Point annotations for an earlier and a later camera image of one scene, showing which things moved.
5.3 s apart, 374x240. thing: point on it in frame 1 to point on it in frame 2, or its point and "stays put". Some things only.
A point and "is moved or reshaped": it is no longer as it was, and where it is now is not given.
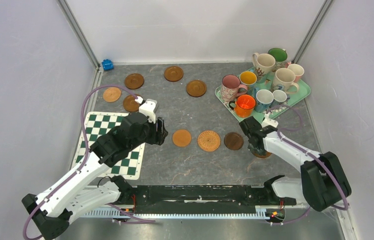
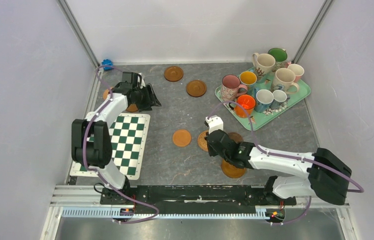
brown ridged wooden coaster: (266, 154) is moved or reshaped
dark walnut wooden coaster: (233, 141) stays put
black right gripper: (254, 140) to (213, 144)
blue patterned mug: (264, 98) stays put
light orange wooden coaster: (181, 138) stays put
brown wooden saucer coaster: (196, 88) stays put
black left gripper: (158, 136) to (151, 98)
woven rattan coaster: (208, 141) stays put
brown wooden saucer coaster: (173, 73) stays put
